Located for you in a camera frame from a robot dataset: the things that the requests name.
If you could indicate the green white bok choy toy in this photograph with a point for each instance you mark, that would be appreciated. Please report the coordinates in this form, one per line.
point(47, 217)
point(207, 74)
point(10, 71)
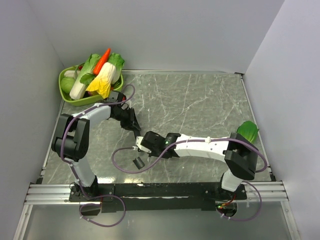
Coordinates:
point(84, 76)

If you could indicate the yellow white napa cabbage toy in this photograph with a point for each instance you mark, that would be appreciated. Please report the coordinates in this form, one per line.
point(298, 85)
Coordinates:
point(102, 83)

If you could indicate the white mushroom toy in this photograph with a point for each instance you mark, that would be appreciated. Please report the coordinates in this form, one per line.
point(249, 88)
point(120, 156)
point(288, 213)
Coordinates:
point(71, 74)

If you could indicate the bok choy toy on table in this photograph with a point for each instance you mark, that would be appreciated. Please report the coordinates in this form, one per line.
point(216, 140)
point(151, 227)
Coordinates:
point(249, 131)

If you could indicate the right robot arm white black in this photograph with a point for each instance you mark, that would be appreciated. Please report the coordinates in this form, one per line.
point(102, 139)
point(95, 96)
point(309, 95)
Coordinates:
point(238, 153)

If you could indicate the orange toy carrot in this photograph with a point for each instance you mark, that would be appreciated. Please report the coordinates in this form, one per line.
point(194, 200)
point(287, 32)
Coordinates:
point(101, 62)

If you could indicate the round green cabbage toy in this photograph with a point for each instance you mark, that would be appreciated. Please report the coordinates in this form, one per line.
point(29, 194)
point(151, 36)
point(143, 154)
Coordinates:
point(66, 84)

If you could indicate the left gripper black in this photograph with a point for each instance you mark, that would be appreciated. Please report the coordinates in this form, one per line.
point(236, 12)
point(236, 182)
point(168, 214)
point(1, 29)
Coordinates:
point(132, 123)

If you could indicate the black battery cover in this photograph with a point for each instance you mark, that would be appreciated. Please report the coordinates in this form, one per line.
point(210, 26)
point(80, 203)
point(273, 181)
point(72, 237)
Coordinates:
point(138, 162)

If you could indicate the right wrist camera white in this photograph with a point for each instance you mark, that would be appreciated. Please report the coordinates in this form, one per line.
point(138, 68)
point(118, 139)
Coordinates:
point(138, 144)

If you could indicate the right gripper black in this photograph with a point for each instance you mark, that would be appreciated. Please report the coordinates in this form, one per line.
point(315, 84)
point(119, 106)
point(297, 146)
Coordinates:
point(153, 153)

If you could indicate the green lettuce toy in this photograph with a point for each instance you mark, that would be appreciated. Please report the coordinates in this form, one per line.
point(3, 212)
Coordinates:
point(116, 60)

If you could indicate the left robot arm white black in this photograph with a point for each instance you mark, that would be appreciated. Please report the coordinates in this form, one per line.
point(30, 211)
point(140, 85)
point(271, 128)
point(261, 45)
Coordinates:
point(72, 135)

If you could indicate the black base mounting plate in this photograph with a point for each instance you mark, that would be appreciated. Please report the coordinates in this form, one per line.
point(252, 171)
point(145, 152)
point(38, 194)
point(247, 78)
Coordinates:
point(160, 196)

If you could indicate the green plastic basket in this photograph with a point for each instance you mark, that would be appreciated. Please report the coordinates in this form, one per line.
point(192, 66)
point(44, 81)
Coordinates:
point(89, 97)

